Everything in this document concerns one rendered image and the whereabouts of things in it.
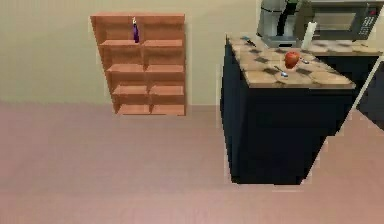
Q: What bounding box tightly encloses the white paper towel roll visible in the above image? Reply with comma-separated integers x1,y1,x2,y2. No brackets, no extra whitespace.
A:
300,21,318,50

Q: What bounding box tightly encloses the black microwave oven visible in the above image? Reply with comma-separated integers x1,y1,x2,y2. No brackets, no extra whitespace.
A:
295,0,384,42

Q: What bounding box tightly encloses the purple bottle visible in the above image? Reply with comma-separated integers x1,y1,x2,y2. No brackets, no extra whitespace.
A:
132,17,140,44

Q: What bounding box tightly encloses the blue handled spoon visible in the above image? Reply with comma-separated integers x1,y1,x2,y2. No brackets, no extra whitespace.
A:
273,65,290,79

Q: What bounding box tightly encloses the dark blue kitchen counter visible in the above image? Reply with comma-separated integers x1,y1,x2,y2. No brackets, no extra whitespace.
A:
219,33,384,186

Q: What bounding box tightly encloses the red apple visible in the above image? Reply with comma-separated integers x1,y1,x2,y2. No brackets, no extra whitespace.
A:
284,50,301,70

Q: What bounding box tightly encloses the orange wooden shelf unit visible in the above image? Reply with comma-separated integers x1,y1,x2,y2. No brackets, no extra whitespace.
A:
89,12,187,117

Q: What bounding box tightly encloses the blue handled knife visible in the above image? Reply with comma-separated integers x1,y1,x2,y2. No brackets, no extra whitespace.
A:
241,35,258,48

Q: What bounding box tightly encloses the grey coffee machine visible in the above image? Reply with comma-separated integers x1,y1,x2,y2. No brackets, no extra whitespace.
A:
256,0,303,49

